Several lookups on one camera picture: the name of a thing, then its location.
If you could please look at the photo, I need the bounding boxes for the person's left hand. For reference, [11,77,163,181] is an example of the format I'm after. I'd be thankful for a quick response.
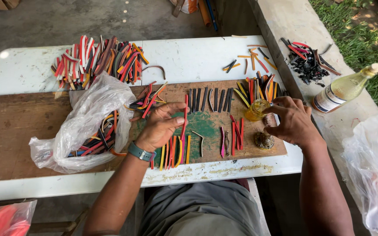
[135,102,190,153]

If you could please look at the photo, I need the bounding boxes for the person's right hand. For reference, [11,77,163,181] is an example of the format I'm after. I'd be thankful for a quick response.
[262,96,321,147]

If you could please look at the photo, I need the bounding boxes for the glue-crusted brown brush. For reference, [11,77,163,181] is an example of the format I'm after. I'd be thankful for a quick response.
[264,113,278,128]

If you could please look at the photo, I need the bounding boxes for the red rubber strip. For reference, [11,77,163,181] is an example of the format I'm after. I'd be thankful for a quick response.
[179,94,189,142]

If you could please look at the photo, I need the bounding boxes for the teal wristwatch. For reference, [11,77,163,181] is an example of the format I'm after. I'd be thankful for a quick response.
[128,141,157,162]

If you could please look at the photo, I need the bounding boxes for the row of yellow orange strips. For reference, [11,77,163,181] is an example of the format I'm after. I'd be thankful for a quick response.
[150,134,192,172]

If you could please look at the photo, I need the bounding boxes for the small heap of mixed strips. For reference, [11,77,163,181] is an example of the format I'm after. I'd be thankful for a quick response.
[128,81,169,121]

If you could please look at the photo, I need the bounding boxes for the crusted brown jar lid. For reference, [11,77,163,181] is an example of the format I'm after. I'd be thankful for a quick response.
[254,131,275,151]

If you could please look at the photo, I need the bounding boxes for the small glass jar yellow glue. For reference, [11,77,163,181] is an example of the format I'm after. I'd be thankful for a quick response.
[244,98,272,122]

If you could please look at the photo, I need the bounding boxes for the curved tan strip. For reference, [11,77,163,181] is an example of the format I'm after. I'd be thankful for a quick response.
[191,131,205,157]

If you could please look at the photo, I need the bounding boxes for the heap of yellow black strips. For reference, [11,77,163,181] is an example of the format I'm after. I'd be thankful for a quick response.
[233,71,280,109]

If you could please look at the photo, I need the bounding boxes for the glass bottle with white label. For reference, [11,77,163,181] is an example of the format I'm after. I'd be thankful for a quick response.
[312,62,378,114]

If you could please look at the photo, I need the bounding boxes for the heap of black buckles and strips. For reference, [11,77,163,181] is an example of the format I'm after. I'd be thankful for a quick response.
[280,37,342,88]

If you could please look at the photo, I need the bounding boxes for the group of red strips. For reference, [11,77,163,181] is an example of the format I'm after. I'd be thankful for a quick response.
[229,114,245,156]

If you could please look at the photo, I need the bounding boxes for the curved brown strip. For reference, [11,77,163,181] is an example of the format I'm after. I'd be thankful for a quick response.
[142,65,167,80]

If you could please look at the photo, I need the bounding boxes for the row of black strips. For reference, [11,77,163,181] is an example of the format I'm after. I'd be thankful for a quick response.
[188,87,234,114]

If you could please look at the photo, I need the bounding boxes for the pink strip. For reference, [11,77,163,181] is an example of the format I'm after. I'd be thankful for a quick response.
[220,127,226,158]

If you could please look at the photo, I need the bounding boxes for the clear plastic bag with strips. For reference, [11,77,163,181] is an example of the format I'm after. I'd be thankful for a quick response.
[28,72,137,174]

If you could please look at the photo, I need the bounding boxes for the scattered orange strips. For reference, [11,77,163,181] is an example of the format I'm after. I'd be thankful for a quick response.
[222,44,278,75]

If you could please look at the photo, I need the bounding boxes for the empty clear plastic bag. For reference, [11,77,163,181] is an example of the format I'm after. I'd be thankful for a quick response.
[341,108,378,236]

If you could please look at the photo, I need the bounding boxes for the large pile of coloured strips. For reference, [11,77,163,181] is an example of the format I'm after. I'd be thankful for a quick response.
[51,34,150,91]

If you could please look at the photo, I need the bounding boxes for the person's grey shorts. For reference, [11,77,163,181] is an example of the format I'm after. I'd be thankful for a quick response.
[138,180,264,236]

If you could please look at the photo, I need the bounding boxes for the concrete ledge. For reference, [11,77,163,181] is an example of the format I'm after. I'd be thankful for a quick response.
[247,0,378,210]

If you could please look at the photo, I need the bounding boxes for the bundle of pipes and bag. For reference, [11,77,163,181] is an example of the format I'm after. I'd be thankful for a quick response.
[169,0,219,32]

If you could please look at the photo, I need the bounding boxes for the wooden stool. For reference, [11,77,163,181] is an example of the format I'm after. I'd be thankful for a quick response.
[28,209,89,236]

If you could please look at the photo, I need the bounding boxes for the worn wooden work board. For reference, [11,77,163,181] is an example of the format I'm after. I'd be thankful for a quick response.
[0,80,288,183]

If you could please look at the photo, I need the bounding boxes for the red plastic bag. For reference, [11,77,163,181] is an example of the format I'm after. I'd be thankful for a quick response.
[0,200,38,236]

